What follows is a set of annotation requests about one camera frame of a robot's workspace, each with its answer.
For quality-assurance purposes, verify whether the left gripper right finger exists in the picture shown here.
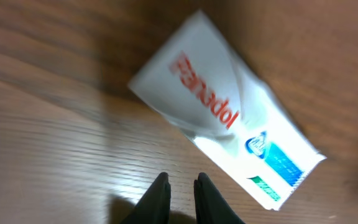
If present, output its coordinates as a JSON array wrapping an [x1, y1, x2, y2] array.
[[193, 172, 245, 224]]

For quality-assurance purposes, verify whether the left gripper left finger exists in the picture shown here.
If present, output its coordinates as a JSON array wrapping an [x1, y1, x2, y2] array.
[[121, 172, 171, 224]]

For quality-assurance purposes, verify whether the white green carton box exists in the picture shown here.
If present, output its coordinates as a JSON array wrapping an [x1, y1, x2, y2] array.
[[129, 11, 324, 210]]

